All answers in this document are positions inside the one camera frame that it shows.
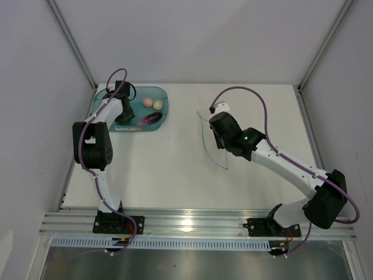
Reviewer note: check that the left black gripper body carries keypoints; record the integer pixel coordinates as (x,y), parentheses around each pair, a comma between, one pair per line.
(127,114)

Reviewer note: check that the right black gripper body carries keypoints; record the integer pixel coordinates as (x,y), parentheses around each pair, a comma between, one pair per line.
(221,143)

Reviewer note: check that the clear zip top bag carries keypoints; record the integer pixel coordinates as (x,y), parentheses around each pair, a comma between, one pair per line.
(213,153)

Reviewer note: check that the pink egg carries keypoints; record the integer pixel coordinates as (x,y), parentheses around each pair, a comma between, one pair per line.
(147,102)

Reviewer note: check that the white egg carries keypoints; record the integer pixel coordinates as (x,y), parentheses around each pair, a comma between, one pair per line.
(158,105)

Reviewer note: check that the green bell pepper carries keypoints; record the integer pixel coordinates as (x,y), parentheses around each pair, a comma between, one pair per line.
(123,122)

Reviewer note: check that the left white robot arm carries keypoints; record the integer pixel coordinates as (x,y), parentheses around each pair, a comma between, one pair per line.
(92,147)

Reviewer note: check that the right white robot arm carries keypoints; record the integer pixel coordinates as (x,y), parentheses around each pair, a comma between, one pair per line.
(324,192)

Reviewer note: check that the teal plastic bin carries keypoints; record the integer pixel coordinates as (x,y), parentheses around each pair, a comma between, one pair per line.
(137,109)

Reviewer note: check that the purple eggplant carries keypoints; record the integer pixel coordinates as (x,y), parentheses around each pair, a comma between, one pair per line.
(150,119)

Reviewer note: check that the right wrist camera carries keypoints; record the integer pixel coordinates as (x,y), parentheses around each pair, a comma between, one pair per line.
(219,108)

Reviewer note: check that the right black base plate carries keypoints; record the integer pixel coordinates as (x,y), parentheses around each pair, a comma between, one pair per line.
(265,227)

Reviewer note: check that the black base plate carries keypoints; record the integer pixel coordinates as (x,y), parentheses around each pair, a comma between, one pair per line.
(265,227)
(111,223)

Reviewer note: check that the aluminium mounting rail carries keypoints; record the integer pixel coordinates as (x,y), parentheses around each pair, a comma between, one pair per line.
(166,223)

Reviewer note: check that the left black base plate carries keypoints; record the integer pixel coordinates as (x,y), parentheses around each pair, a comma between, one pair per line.
(111,223)

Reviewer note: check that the slotted white cable duct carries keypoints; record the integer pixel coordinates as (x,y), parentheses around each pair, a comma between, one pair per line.
(162,243)

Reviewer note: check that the left aluminium frame post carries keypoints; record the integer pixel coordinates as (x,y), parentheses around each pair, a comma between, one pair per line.
(70,40)

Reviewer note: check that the aluminium frame post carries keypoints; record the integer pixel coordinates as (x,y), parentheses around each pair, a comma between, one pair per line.
(327,41)
(70,40)

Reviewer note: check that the right aluminium frame post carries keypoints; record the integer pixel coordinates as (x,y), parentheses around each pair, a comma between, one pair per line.
(327,41)

